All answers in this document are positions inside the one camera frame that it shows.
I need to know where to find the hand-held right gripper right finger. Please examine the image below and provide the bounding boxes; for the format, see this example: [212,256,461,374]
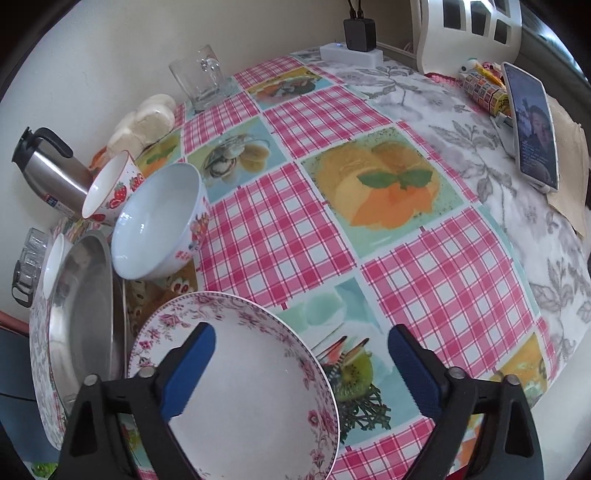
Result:
[387,324,546,480]

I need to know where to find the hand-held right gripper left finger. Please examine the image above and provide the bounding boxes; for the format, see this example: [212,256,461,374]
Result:
[58,322,217,480]

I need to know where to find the pink floral rim plate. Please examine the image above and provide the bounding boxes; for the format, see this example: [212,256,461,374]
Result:
[127,292,341,480]

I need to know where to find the stainless steel basin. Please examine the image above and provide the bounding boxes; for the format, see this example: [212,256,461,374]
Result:
[46,229,127,416]

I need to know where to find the small strawberry print bowl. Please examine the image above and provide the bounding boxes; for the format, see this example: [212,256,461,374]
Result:
[82,151,145,227]

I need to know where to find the large strawberry print bowl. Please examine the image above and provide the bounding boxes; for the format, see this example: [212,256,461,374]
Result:
[111,162,211,281]

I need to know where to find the blue furniture panel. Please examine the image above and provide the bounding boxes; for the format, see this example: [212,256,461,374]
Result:
[0,318,33,416]

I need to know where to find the pink plaid fruit tablecloth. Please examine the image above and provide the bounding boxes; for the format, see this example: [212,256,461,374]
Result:
[60,55,561,480]

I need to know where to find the red strip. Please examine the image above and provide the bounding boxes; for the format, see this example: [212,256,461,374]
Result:
[0,311,31,333]

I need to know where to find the glass cups in black holder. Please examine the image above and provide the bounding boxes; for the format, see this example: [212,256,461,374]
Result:
[11,227,49,308]

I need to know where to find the orange snack packet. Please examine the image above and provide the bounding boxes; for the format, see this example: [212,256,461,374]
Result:
[90,148,114,178]

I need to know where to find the stainless steel thermos jug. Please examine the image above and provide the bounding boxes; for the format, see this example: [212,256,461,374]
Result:
[11,128,95,217]

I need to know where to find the bag of white buns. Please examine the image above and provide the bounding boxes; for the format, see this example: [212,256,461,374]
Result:
[107,93,176,160]

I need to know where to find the grey floral white tablecloth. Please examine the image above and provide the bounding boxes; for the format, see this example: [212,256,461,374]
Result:
[29,46,591,450]

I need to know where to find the brown paper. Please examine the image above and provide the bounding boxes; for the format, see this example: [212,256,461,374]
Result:
[547,99,591,236]

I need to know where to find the smartphone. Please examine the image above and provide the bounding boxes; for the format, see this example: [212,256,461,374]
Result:
[502,61,560,192]

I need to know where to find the patterned snack roll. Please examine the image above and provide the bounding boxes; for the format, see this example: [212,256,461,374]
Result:
[459,69,511,116]

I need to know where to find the clear glass mug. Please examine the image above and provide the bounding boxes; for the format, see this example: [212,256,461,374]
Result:
[168,45,238,114]

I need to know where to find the white power strip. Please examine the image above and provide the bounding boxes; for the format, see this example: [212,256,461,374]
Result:
[320,42,385,71]

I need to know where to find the white chair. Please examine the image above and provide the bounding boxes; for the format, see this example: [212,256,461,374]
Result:
[410,0,523,75]

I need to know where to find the black charger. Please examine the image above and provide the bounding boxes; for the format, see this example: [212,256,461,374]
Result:
[344,18,377,52]

